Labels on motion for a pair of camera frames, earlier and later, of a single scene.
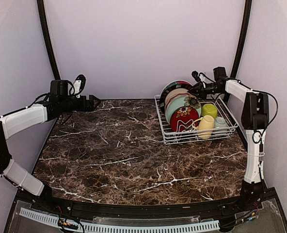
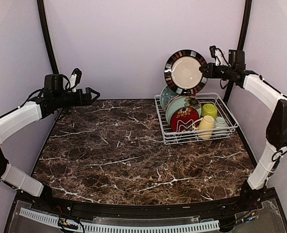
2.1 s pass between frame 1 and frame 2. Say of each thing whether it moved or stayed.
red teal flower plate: moved
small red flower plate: stayed
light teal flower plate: stayed
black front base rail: stayed
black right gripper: moved
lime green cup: stayed
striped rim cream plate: moved
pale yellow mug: stayed
